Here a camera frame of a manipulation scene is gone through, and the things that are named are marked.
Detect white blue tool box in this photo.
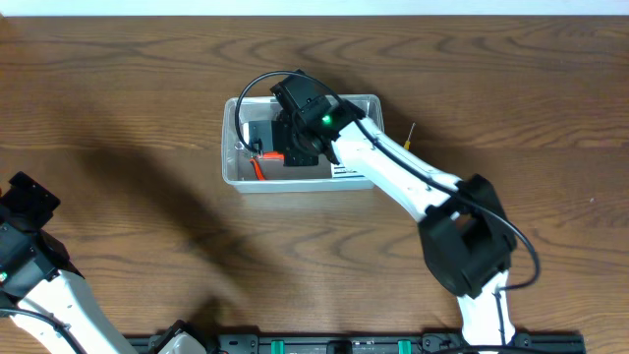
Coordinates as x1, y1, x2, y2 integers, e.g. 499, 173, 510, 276
330, 164, 363, 179

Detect red handled pliers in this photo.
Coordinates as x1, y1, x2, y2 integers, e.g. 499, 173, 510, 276
249, 151, 285, 181

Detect clear plastic container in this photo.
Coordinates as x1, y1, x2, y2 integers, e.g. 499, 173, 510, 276
221, 94, 384, 194

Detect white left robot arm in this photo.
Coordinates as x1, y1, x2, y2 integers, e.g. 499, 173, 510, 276
1, 171, 136, 353

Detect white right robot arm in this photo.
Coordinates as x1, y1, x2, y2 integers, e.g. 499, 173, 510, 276
271, 73, 516, 346

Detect yellow black screwdriver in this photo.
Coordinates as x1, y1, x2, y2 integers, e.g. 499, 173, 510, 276
403, 122, 416, 150

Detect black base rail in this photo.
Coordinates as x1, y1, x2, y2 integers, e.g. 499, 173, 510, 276
125, 321, 587, 354

